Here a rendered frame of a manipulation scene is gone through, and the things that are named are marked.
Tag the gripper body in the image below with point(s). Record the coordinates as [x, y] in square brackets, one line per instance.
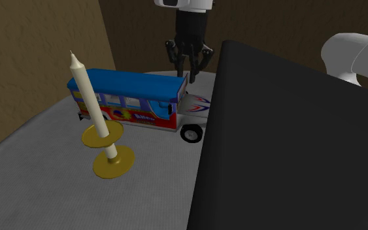
[190, 27]

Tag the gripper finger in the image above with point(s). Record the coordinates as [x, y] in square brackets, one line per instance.
[195, 65]
[180, 60]

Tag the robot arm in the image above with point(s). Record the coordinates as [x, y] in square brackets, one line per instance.
[343, 51]

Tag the colourful toy bus, blue roof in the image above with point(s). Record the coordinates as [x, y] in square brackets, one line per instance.
[132, 84]

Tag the white candle in gold holder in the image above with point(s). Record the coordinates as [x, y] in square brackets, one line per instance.
[89, 92]

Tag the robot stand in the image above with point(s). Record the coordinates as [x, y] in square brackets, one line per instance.
[292, 143]

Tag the grey bed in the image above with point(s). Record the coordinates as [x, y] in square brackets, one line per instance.
[43, 191]

